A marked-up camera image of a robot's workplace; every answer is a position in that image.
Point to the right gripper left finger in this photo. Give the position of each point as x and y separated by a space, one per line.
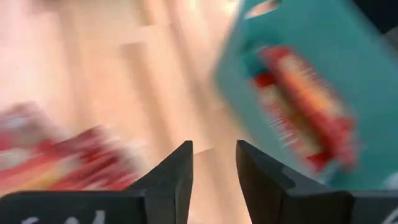
171 186

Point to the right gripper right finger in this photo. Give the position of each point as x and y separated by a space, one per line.
267 193

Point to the red popcorn bag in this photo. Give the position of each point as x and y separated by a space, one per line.
308 115
77 161

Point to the teal plastic basket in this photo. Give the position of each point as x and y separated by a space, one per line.
342 37

